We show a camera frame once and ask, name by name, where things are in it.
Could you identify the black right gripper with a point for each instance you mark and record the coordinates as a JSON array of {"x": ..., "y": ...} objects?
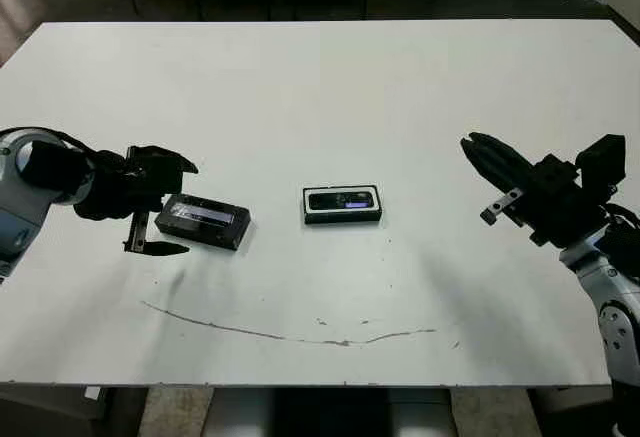
[{"x": 555, "y": 202}]

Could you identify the dark robot lower body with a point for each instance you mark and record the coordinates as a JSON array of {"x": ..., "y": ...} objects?
[{"x": 330, "y": 414}]

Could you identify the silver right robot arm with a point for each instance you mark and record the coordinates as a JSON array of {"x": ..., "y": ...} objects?
[{"x": 615, "y": 307}]

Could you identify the slim black camera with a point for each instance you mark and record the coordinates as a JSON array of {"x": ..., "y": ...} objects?
[{"x": 330, "y": 201}]

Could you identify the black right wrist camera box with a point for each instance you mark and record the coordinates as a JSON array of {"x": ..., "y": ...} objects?
[{"x": 602, "y": 159}]

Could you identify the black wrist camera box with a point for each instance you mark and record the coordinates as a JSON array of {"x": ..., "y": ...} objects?
[
  {"x": 150, "y": 161},
  {"x": 602, "y": 159}
]

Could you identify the black box base white insert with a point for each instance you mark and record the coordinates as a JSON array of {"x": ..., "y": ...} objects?
[{"x": 342, "y": 219}]

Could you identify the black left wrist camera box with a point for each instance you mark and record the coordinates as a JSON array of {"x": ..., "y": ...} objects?
[{"x": 150, "y": 161}]

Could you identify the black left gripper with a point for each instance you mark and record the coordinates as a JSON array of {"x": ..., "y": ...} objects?
[{"x": 110, "y": 192}]

